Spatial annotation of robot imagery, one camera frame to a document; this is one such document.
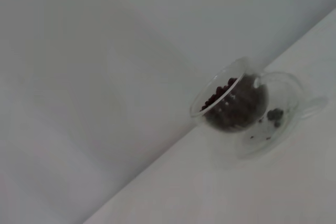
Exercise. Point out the pile of coffee beans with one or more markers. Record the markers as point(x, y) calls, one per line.
point(236, 108)

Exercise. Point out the double-wall glass cup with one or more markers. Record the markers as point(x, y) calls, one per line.
point(278, 90)

